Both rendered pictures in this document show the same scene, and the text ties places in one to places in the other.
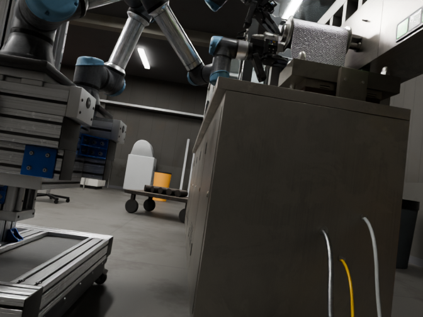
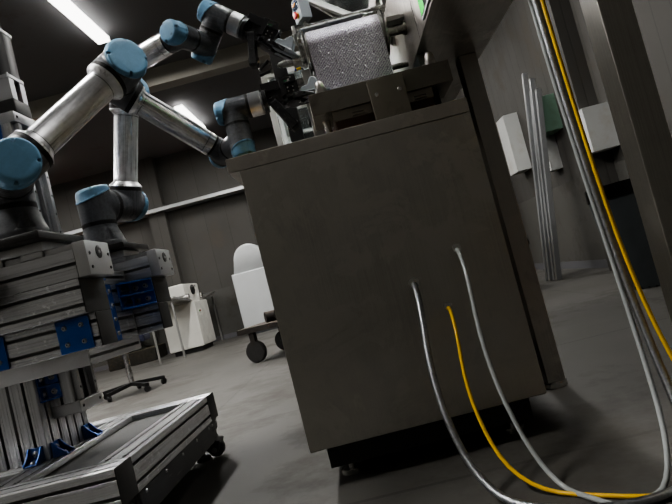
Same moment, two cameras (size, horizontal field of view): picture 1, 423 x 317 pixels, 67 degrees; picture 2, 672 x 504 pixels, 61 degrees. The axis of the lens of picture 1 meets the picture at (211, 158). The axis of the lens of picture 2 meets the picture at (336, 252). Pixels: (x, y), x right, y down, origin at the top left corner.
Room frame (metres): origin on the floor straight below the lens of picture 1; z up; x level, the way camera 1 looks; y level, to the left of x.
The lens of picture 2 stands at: (-0.48, -0.35, 0.52)
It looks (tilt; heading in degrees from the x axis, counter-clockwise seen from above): 3 degrees up; 5
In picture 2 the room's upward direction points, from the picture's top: 14 degrees counter-clockwise
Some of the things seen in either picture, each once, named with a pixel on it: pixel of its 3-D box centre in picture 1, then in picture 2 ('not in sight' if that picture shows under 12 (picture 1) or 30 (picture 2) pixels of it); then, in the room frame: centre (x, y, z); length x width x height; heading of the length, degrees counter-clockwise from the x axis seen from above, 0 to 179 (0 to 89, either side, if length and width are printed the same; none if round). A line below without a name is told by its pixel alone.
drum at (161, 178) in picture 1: (160, 185); not in sight; (7.37, 1.06, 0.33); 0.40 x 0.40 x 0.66
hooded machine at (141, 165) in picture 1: (141, 166); (260, 286); (9.14, 1.94, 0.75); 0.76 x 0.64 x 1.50; 93
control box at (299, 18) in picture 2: (270, 11); (299, 10); (1.88, -0.24, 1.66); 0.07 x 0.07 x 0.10; 31
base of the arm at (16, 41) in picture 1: (29, 52); (17, 225); (0.93, 0.59, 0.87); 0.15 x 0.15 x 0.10
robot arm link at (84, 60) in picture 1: (90, 72); (96, 205); (1.43, 0.61, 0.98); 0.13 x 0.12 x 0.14; 158
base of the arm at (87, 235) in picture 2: (84, 96); (102, 237); (1.43, 0.61, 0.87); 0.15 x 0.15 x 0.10
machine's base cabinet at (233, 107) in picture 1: (236, 205); (374, 289); (2.27, -0.23, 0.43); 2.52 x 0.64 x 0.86; 5
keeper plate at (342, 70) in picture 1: (352, 85); (389, 97); (1.07, -0.45, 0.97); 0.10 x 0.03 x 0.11; 95
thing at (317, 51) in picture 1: (316, 63); (355, 77); (1.28, -0.38, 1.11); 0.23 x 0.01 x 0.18; 95
